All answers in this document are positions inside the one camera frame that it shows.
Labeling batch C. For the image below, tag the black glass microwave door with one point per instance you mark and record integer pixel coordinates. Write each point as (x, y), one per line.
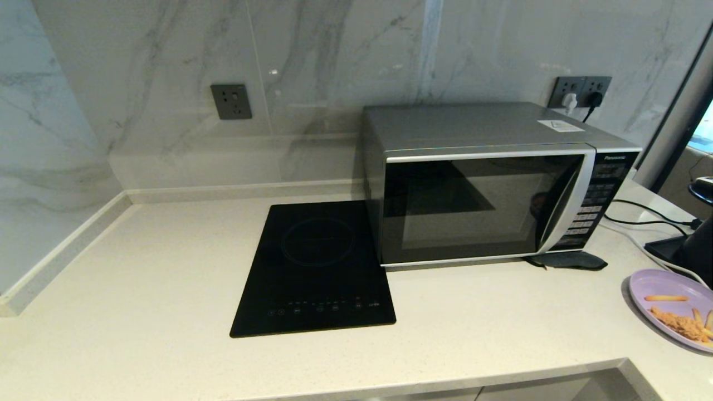
(473, 206)

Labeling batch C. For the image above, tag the purple plate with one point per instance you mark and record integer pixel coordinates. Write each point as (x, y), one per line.
(652, 284)

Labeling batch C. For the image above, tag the fried chicken piece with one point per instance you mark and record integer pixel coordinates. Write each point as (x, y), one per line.
(677, 323)

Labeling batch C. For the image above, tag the silver microwave oven body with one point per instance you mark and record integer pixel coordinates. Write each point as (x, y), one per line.
(473, 127)

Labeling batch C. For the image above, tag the black induction cooktop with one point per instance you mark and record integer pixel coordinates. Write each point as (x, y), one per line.
(317, 267)

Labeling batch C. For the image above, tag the white paper label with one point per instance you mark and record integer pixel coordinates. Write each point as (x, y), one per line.
(561, 126)

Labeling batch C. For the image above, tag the black cloth pad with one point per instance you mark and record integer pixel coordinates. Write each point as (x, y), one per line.
(568, 260)

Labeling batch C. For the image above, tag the white plug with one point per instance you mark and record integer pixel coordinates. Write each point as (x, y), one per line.
(569, 101)

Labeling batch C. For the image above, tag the black plug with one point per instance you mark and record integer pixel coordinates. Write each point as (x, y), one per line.
(595, 99)

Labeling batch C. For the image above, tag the black flat appliance base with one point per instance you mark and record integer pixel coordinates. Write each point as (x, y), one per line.
(665, 248)

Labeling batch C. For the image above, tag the black round background object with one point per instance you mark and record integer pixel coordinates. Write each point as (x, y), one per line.
(702, 189)

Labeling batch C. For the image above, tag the black rounded appliance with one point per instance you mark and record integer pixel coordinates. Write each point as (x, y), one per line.
(699, 250)

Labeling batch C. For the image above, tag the grey single wall socket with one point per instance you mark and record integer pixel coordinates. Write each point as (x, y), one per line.
(230, 102)

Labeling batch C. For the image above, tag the grey double wall socket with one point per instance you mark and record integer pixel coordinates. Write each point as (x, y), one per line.
(579, 84)

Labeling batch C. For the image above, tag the dark window frame post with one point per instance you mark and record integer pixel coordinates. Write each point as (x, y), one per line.
(677, 111)

